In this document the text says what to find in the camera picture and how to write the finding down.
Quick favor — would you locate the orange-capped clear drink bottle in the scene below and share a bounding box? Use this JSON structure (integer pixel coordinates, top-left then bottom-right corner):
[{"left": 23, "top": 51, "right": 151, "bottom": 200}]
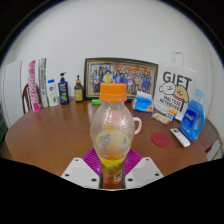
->
[{"left": 89, "top": 82, "right": 136, "bottom": 191}]

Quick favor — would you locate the framed group photo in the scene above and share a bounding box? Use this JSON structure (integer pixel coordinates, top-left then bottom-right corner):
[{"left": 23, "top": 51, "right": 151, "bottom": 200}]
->
[{"left": 82, "top": 57, "right": 160, "bottom": 101}]

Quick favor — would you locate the white door panel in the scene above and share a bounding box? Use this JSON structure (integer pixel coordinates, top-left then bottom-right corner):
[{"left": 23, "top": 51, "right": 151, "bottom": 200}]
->
[{"left": 1, "top": 60, "right": 24, "bottom": 130}]

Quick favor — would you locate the white remote control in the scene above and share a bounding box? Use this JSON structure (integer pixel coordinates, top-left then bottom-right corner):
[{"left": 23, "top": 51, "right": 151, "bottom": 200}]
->
[{"left": 170, "top": 127, "right": 192, "bottom": 148}]

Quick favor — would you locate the small snack packet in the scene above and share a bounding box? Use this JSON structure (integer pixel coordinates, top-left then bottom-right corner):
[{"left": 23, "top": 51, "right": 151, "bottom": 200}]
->
[{"left": 151, "top": 112, "right": 171, "bottom": 126}]

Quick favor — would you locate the dark blue pump bottle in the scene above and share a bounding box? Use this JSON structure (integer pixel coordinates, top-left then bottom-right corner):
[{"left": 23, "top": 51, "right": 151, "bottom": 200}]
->
[{"left": 57, "top": 71, "right": 71, "bottom": 106}]

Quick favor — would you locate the small green block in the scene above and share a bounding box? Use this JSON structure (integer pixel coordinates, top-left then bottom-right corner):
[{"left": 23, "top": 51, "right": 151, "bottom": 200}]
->
[{"left": 90, "top": 98, "right": 104, "bottom": 106}]

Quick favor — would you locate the brown glass bottle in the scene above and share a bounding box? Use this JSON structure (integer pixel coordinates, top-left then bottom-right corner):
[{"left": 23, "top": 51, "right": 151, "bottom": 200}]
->
[{"left": 73, "top": 74, "right": 85, "bottom": 103}]

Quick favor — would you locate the blue tissue pack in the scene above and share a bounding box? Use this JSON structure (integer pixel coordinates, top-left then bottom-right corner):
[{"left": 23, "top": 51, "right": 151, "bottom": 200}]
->
[{"left": 130, "top": 90, "right": 155, "bottom": 114}]

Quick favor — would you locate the flat round red coaster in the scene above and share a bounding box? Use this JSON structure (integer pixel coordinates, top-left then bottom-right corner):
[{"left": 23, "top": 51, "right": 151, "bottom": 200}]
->
[{"left": 151, "top": 131, "right": 171, "bottom": 148}]

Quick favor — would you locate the blue detergent jug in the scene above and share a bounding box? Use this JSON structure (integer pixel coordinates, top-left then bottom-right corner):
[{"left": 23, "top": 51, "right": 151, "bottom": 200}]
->
[{"left": 178, "top": 88, "right": 206, "bottom": 143}]

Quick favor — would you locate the white paper gift bag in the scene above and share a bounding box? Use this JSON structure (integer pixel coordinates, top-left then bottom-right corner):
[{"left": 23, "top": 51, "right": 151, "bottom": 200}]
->
[{"left": 153, "top": 51, "right": 199, "bottom": 122}]

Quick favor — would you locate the small orange and blue box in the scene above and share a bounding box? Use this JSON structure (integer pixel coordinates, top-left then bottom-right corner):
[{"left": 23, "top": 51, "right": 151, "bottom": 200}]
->
[{"left": 165, "top": 108, "right": 178, "bottom": 123}]

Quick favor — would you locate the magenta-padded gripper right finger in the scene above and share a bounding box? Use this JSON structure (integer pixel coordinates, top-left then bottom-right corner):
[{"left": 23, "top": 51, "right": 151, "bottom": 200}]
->
[{"left": 123, "top": 148, "right": 165, "bottom": 190}]

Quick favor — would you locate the brown wooden chair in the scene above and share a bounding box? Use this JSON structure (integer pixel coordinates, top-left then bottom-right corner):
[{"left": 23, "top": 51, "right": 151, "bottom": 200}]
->
[{"left": 21, "top": 82, "right": 43, "bottom": 115}]

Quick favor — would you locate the pink tall box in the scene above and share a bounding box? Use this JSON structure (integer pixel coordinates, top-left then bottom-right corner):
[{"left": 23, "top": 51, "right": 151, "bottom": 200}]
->
[{"left": 27, "top": 59, "right": 41, "bottom": 114}]

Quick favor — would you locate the white and green tall box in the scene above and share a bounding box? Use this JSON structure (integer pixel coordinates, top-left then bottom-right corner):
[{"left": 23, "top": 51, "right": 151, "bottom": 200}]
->
[{"left": 37, "top": 57, "right": 50, "bottom": 109}]

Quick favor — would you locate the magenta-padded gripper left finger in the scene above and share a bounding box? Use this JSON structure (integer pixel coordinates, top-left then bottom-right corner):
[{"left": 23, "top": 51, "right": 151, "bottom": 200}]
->
[{"left": 61, "top": 148, "right": 104, "bottom": 190}]

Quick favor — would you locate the white lotion bottle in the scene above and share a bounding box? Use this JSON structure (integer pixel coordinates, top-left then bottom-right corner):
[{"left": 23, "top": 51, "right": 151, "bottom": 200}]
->
[{"left": 46, "top": 78, "right": 60, "bottom": 108}]

